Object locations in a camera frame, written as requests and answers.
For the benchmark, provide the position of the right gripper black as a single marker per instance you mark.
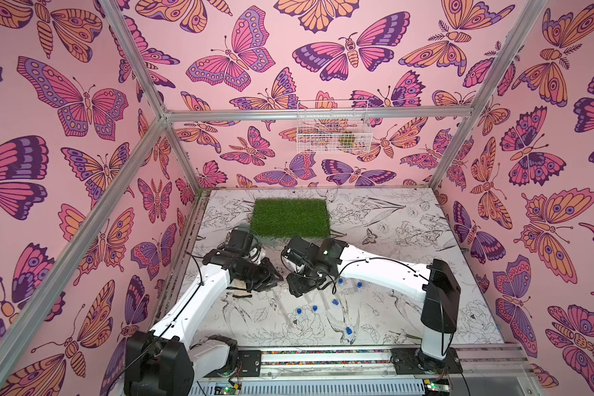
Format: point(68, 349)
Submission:
point(297, 276)

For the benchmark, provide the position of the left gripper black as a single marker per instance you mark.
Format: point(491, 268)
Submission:
point(267, 276)

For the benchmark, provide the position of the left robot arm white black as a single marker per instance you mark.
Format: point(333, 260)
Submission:
point(165, 360)

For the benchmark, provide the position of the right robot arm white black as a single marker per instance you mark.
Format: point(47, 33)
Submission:
point(431, 286)

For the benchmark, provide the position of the green artificial grass mat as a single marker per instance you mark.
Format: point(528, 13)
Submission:
point(284, 218)

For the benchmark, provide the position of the green object in basket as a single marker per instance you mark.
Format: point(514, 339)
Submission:
point(347, 140)

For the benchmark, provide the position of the white wire basket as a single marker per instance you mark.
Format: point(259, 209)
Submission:
point(318, 130)

